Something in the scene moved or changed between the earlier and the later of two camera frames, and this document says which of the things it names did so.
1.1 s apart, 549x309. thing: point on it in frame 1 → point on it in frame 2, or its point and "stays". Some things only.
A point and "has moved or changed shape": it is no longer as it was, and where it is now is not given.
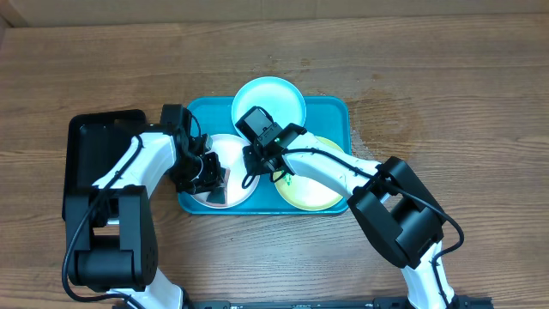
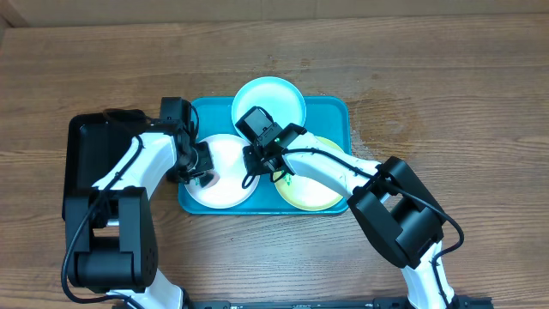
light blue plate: (283, 100) stays
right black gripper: (257, 157) stays
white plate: (229, 149) stays
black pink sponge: (220, 196) has moved or changed shape
